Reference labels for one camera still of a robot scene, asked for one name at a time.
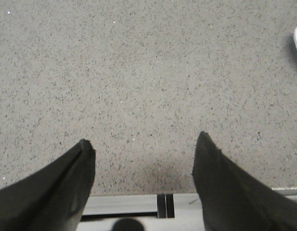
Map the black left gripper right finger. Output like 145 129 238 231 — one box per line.
192 131 297 231

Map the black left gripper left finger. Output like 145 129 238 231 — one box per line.
0 139 96 231

